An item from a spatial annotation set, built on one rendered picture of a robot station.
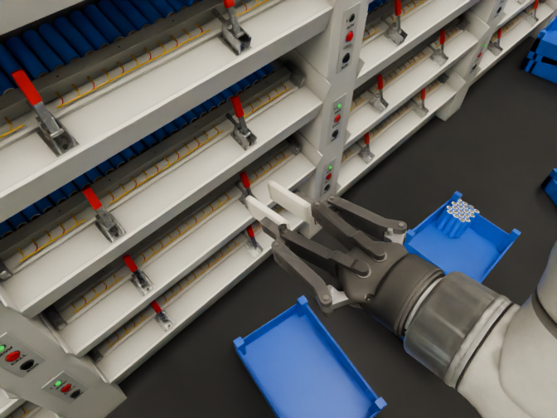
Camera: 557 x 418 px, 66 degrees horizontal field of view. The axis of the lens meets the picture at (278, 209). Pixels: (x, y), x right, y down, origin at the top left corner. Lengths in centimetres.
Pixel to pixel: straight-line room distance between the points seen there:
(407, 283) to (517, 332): 9
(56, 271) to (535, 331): 58
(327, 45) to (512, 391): 59
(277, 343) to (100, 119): 73
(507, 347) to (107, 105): 48
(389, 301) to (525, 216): 110
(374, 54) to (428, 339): 70
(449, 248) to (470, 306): 87
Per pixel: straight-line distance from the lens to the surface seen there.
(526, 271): 137
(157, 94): 58
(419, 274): 41
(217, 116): 76
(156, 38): 62
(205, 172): 73
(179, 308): 102
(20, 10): 46
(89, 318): 85
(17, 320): 70
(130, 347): 101
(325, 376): 109
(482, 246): 133
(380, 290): 41
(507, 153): 163
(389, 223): 48
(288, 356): 110
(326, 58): 80
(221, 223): 88
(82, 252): 69
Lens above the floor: 106
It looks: 55 degrees down
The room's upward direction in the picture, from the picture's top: straight up
